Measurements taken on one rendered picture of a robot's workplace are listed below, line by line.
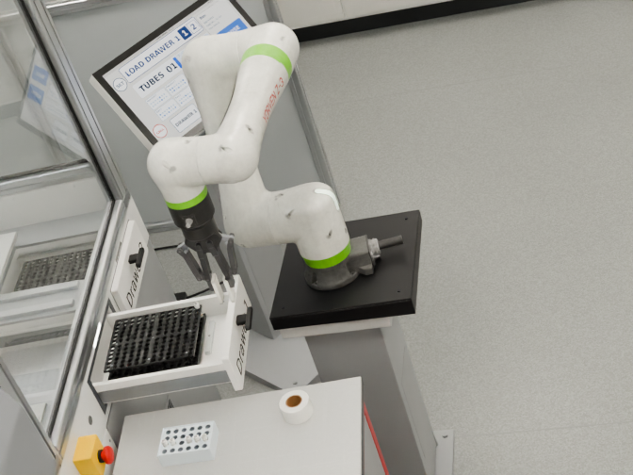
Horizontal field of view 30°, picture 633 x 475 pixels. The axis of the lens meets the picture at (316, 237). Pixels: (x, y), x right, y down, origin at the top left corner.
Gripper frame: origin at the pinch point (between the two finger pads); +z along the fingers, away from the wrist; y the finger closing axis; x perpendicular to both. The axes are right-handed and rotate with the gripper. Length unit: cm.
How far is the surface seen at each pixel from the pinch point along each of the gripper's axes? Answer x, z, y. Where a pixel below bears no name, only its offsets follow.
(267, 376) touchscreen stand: 76, 100, -24
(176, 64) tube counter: 95, -8, -21
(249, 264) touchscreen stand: 93, 66, -21
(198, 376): -9.4, 16.5, -10.3
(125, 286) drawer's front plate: 26.0, 14.4, -33.0
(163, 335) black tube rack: 3.6, 13.6, -19.5
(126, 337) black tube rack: 4.9, 13.6, -29.0
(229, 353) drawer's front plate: -9.7, 11.1, -1.2
